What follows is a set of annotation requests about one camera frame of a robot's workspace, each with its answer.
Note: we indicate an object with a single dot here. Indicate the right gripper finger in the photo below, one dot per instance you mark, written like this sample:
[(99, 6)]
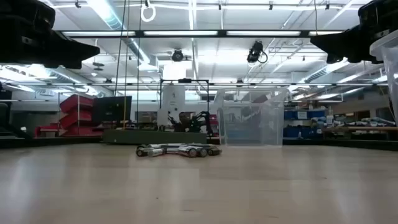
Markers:
[(337, 59), (339, 43)]

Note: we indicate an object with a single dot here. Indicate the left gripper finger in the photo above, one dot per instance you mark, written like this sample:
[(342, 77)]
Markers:
[(74, 51), (70, 66)]

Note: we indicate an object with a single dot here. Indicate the background black robot arm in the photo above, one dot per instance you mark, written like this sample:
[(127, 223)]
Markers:
[(203, 116), (172, 123)]

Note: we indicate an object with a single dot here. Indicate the red storage bin rack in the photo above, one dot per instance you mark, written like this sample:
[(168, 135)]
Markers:
[(74, 118)]

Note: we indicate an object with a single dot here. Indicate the black monitor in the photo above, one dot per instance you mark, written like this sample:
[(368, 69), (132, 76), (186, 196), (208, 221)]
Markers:
[(112, 109)]

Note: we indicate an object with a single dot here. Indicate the blue storage bin shelf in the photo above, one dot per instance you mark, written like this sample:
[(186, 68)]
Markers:
[(292, 115)]

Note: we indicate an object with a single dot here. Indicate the wooden workbench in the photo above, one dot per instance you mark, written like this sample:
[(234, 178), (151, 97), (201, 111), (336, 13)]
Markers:
[(357, 128)]

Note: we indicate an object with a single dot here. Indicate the clear plastic bin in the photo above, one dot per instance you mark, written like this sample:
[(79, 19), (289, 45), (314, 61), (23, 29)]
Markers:
[(236, 124)]

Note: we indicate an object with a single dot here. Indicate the person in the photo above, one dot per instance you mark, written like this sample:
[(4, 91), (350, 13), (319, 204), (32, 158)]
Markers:
[(184, 118)]

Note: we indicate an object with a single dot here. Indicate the black table frame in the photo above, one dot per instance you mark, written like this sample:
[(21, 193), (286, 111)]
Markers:
[(46, 141)]

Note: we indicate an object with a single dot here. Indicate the black overhead camera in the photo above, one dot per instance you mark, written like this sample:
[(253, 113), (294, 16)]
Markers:
[(255, 49)]

